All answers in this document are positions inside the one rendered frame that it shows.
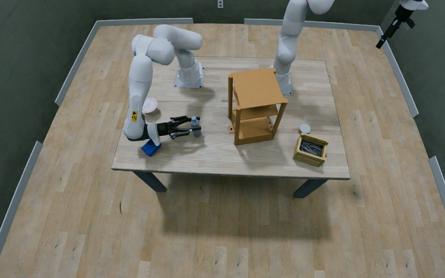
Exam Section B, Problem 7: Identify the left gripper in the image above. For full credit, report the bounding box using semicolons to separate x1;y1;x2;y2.
376;4;414;49

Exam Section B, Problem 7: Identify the tan wooden shelving unit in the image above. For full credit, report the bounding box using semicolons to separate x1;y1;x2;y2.
228;68;288;145

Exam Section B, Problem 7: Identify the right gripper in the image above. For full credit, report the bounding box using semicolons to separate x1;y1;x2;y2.
157;115;201;139

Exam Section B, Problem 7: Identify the light wooden crate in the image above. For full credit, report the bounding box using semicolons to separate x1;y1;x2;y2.
293;132;329;167

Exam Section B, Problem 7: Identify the grey-blue bottle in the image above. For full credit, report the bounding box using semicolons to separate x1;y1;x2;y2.
191;116;201;137

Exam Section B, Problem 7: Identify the grey cylinder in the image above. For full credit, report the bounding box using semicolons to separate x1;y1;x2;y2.
298;124;310;135

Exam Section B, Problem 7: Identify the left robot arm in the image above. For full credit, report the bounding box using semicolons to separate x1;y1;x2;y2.
270;0;429;91

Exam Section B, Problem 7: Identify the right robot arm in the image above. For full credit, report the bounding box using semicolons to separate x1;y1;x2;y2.
123;24;203;146

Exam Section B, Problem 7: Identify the white paper cup with red band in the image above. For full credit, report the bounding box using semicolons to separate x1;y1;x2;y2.
142;98;157;115

